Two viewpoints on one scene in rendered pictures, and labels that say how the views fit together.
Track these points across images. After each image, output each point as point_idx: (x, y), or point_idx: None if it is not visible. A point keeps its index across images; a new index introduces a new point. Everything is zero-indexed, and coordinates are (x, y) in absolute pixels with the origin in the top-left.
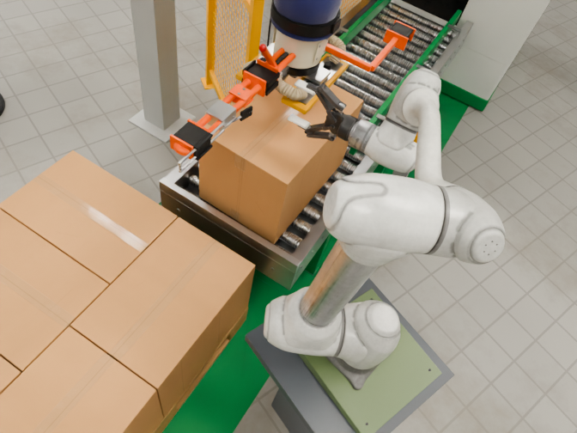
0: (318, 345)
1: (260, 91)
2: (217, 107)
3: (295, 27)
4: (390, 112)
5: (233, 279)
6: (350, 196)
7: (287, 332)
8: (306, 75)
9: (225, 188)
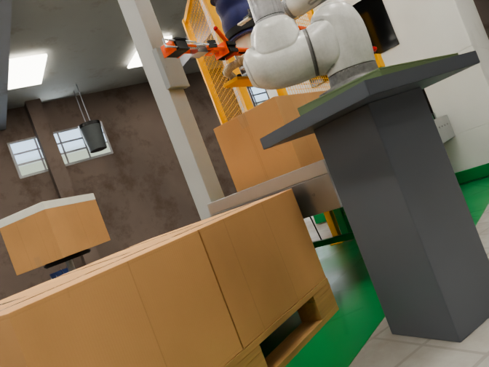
0: (282, 34)
1: (225, 49)
2: None
3: (237, 27)
4: None
5: (272, 196)
6: None
7: (255, 44)
8: None
9: (249, 164)
